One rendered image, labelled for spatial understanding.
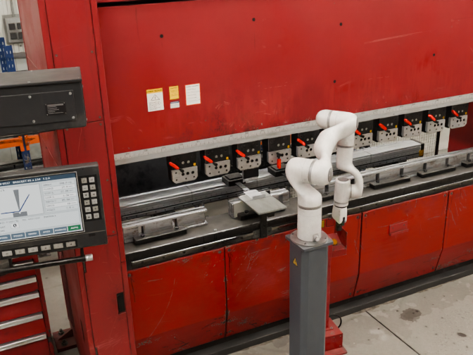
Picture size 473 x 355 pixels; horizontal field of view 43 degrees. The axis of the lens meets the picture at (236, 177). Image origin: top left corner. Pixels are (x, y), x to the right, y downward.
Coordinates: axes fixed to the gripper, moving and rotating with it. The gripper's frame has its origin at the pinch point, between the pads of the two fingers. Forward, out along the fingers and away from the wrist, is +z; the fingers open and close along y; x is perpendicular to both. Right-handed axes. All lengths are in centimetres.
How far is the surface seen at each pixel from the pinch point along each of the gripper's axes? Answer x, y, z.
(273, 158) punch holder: -29, -33, -34
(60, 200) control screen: -151, 43, -66
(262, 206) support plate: -42.8, -12.6, -14.7
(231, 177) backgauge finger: -48, -53, -15
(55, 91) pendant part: -147, 37, -110
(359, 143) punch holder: 32, -40, -33
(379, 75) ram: 45, -46, -74
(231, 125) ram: -55, -32, -59
